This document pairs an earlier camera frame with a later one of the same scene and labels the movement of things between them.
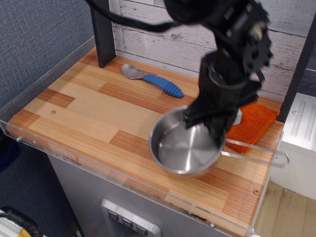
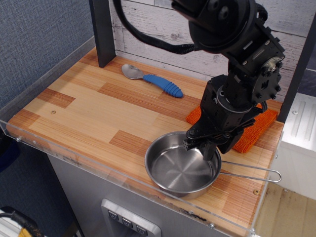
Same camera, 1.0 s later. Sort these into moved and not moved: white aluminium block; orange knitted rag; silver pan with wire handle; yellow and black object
Moved: silver pan with wire handle
Not moved: yellow and black object; white aluminium block; orange knitted rag
